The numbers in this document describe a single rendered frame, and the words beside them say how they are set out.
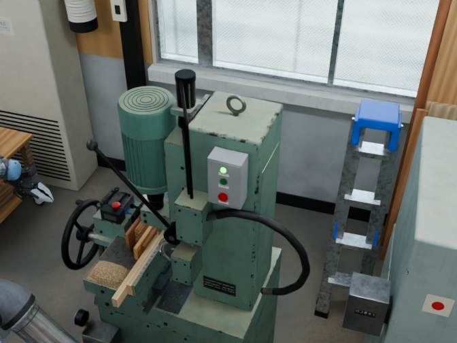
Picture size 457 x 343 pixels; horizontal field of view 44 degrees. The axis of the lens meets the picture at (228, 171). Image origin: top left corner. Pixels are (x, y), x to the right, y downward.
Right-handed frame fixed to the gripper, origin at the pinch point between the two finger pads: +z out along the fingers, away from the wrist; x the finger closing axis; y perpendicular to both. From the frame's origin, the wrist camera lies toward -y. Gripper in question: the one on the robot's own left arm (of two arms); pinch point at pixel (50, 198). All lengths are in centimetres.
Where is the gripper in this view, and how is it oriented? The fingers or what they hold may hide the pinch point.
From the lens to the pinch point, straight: 234.8
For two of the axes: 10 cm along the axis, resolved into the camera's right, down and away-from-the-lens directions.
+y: -4.7, 5.6, 6.8
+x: -3.6, 5.8, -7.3
